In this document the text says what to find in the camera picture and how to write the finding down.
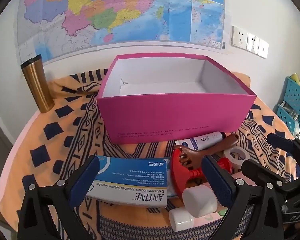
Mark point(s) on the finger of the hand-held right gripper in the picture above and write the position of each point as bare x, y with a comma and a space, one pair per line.
285, 143
260, 171

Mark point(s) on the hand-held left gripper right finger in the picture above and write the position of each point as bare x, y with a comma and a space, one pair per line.
220, 185

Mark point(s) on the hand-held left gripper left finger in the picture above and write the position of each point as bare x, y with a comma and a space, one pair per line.
86, 180

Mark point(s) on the red hand grip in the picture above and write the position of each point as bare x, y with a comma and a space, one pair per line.
177, 177

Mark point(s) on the blue white medicine box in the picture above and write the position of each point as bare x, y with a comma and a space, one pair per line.
130, 177

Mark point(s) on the white tube black cap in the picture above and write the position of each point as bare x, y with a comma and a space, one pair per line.
202, 141

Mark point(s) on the pink cardboard box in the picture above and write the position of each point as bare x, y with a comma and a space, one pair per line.
165, 115

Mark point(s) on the clear tape roll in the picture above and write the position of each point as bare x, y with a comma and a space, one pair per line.
240, 162

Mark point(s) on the large white plastic bottle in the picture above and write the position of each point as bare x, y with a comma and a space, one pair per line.
197, 202

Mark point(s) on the brown wooden massager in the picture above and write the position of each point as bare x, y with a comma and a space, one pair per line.
215, 148

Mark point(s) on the orange patterned tablecloth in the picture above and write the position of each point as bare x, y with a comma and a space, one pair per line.
65, 140

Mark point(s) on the blue plastic basket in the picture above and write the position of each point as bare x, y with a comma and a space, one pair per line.
295, 97

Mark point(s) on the small white plastic bottle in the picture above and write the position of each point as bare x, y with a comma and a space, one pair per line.
181, 220

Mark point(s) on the gold thermos flask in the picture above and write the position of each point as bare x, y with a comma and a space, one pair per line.
38, 87

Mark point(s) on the colourful wall map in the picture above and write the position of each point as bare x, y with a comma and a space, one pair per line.
115, 5

